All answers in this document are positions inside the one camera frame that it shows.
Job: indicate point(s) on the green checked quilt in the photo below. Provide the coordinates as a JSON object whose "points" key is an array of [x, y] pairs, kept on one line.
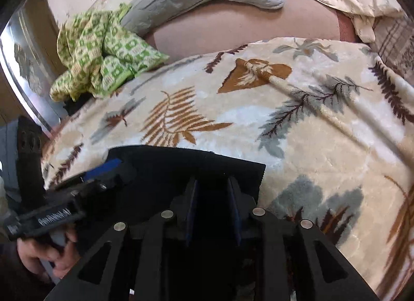
{"points": [[106, 61]]}

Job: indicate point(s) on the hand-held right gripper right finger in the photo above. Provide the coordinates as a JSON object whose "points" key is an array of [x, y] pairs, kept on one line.
{"points": [[233, 210]]}

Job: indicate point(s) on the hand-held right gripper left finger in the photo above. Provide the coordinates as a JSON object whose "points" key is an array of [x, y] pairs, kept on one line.
{"points": [[193, 210]]}

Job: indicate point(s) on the striped bedcover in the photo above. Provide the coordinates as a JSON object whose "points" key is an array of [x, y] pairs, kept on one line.
{"points": [[397, 45]]}

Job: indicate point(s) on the mirrored wardrobe door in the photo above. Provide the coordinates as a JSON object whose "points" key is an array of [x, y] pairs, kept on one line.
{"points": [[29, 78]]}

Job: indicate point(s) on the person's left forearm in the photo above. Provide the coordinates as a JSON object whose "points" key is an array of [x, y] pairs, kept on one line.
{"points": [[13, 275]]}

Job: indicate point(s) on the pink bed sheet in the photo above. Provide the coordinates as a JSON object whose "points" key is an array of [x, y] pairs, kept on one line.
{"points": [[242, 26]]}

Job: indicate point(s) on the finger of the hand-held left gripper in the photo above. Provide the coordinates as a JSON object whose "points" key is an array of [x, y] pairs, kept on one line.
{"points": [[110, 181], [106, 167]]}

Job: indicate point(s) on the person's left hand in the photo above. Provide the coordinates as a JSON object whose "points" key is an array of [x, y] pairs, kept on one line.
{"points": [[35, 255]]}

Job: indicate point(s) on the black pants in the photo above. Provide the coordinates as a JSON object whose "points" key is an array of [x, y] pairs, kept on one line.
{"points": [[194, 165]]}

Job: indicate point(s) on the leaf print blanket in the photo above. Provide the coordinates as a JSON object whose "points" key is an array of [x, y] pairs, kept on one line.
{"points": [[226, 133]]}

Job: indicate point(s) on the black cloth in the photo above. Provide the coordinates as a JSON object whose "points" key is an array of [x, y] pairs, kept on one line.
{"points": [[74, 107]]}

